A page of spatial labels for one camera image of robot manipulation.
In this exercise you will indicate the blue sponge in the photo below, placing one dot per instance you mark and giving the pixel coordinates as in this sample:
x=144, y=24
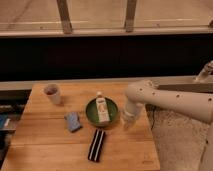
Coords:
x=73, y=123

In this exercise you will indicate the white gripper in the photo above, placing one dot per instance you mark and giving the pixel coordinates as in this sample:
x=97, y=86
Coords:
x=129, y=116

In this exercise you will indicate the green plate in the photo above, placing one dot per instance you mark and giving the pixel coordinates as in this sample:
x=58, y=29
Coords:
x=92, y=114

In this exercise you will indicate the white paper cup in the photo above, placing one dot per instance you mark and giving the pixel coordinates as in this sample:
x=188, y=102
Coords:
x=52, y=92

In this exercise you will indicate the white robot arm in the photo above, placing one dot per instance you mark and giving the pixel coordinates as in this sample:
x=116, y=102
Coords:
x=198, y=106

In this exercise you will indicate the black white striped eraser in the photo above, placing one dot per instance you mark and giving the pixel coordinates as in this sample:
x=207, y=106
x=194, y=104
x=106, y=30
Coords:
x=96, y=146

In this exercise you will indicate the blue object at left edge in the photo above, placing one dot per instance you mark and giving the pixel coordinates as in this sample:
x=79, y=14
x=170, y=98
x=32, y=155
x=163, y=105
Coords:
x=4, y=121

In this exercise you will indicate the white bottle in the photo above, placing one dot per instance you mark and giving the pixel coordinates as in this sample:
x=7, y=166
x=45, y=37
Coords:
x=102, y=109

